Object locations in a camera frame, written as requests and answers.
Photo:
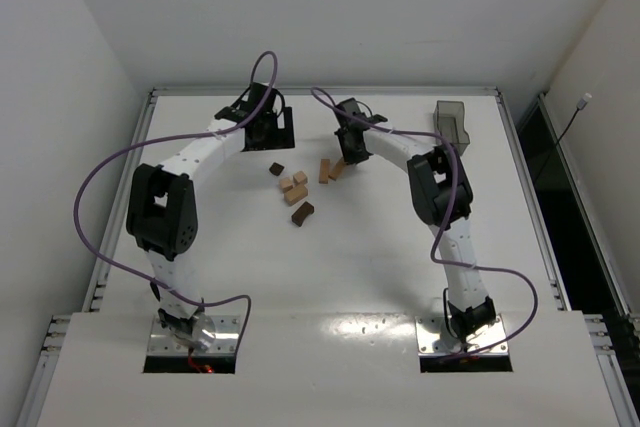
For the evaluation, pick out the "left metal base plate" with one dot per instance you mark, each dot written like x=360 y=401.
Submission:
x=217 y=336

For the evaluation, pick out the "plain light wood plank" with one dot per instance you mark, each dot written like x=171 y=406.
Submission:
x=337 y=170

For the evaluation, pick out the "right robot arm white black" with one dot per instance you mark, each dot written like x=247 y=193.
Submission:
x=441 y=197

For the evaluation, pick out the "light wood rectangular block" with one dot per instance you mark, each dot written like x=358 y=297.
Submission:
x=295 y=194

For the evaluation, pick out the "dark arch wood block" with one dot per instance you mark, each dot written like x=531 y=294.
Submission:
x=302 y=213

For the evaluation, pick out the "printed light wood plank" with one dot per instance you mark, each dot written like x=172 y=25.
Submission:
x=324 y=171

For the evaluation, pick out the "black wall cable white plug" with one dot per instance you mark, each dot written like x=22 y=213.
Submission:
x=582 y=103

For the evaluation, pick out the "light wood cube block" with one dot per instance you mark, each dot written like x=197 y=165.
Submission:
x=300 y=178

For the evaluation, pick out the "dark half-round wood block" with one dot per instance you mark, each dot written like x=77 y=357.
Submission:
x=276 y=169

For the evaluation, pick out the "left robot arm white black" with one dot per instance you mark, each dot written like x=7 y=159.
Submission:
x=162 y=211

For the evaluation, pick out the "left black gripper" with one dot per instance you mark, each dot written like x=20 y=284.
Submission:
x=272 y=134

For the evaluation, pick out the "smoky transparent plastic bin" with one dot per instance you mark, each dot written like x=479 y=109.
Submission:
x=449 y=122

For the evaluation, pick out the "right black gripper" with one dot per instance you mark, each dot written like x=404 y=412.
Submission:
x=351 y=145

